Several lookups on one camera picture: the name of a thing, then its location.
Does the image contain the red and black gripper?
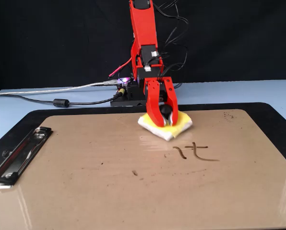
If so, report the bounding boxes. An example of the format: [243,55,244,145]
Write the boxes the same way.
[135,64,179,127]

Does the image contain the yellow white sponge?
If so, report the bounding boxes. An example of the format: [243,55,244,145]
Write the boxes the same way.
[137,104,193,142]

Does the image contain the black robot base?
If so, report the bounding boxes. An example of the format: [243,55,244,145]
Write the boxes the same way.
[110,80,147,107]

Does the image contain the controller board with pink light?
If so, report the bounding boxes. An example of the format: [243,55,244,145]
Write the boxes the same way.
[116,77,133,87]

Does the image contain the black clipboard with brown board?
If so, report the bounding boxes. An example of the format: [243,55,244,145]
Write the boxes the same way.
[0,102,286,230]

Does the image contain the metal clipboard clip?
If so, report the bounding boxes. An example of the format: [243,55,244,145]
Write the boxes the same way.
[0,126,54,190]

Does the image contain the pink red wire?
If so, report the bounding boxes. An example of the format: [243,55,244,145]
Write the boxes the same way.
[108,57,133,78]

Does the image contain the black servo wires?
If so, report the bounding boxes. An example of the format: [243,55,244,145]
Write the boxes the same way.
[154,0,190,90]

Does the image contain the black power cable with ferrite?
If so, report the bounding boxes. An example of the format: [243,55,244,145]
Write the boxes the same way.
[3,88,127,108]

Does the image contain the silver braided USB cable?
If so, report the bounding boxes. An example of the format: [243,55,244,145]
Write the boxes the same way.
[0,81,119,96]

